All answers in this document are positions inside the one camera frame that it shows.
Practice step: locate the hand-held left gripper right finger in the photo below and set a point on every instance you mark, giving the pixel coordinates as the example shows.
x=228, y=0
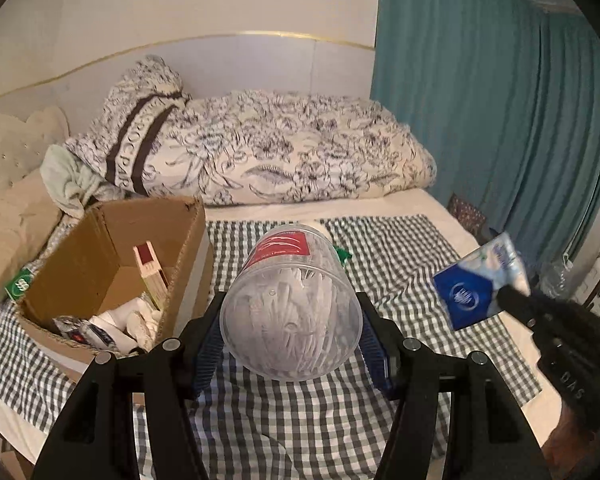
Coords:
x=377, y=360

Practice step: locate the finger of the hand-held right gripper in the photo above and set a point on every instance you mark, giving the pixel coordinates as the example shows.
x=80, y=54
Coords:
x=517, y=302

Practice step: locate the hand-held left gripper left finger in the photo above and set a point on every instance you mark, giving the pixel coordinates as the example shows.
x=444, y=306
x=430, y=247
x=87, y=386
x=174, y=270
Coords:
x=207, y=360

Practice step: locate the blue tissue pack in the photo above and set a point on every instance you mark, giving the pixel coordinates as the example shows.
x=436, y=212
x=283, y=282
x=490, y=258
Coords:
x=465, y=295

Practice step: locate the pale paper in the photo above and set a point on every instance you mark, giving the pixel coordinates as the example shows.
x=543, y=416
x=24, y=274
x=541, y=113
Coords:
x=145, y=330

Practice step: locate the clear jar with red label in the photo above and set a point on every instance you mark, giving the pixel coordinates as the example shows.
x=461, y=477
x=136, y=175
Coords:
x=290, y=310

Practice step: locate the red and cream carton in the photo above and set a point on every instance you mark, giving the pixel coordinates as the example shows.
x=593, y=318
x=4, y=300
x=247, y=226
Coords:
x=147, y=270

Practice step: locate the small green packet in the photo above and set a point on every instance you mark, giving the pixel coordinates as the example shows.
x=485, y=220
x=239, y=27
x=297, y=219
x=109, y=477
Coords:
x=342, y=256

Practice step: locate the floral tissue pack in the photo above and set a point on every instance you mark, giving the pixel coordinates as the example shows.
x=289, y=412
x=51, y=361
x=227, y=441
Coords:
x=82, y=332

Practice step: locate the brown cardboard box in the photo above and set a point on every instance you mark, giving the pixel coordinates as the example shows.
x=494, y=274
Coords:
x=105, y=250

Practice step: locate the person's right hand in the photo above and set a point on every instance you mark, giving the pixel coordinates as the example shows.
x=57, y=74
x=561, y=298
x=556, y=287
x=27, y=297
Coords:
x=570, y=445

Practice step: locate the patterned bag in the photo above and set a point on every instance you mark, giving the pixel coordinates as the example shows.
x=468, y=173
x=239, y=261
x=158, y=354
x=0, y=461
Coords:
x=467, y=212

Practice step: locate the grey checked cloth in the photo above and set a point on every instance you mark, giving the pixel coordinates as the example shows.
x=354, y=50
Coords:
x=290, y=425

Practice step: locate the teal curtain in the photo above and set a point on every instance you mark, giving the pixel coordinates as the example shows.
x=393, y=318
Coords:
x=480, y=110

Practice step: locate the green and white packet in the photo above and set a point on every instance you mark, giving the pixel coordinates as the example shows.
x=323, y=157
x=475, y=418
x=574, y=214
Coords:
x=20, y=285

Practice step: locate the floral duvet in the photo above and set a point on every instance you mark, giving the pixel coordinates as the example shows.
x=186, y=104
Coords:
x=280, y=150

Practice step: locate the light green cloth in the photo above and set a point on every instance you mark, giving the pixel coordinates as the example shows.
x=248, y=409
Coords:
x=70, y=180

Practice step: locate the beige pillow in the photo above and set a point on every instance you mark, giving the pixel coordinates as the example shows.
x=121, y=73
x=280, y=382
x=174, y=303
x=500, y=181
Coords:
x=10, y=240

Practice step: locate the cream tufted headboard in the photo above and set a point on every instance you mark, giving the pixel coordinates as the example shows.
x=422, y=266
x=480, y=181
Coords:
x=5, y=145

